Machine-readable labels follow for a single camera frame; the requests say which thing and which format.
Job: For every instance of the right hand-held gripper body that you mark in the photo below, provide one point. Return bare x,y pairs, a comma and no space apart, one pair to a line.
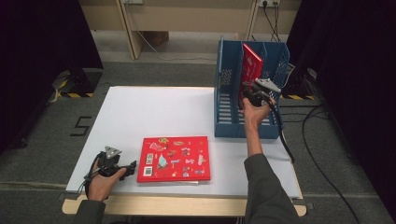
261,95

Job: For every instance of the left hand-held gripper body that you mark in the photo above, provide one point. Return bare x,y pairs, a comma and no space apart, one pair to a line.
109,165

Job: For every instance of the blue plastic file rack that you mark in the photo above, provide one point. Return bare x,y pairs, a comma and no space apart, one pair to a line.
229,129

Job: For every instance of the person's right hand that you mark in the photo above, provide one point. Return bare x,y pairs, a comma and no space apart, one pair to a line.
255,116

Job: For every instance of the person's left hand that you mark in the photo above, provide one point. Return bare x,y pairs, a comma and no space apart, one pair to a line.
101,186

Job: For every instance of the black stand base striped tape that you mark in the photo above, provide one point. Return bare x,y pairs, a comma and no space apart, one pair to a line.
82,82
297,90

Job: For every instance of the grey tape strip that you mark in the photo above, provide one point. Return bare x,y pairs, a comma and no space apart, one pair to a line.
306,205
68,196

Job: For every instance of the white table board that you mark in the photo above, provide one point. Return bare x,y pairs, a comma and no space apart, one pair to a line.
149,105

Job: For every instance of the wooden table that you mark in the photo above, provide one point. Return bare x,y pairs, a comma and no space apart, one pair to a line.
186,207

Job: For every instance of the light wooden desk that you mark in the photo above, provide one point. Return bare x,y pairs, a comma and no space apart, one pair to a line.
193,15

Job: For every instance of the black curtain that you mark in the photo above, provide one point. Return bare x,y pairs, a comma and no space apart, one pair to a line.
37,62
351,77

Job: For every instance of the brown cardboard box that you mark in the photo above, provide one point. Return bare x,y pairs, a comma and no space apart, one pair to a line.
158,38

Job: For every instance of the white power strip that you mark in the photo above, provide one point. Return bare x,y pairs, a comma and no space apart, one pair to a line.
133,1

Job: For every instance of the white wall outlet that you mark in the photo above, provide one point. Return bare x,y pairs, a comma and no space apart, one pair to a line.
269,3

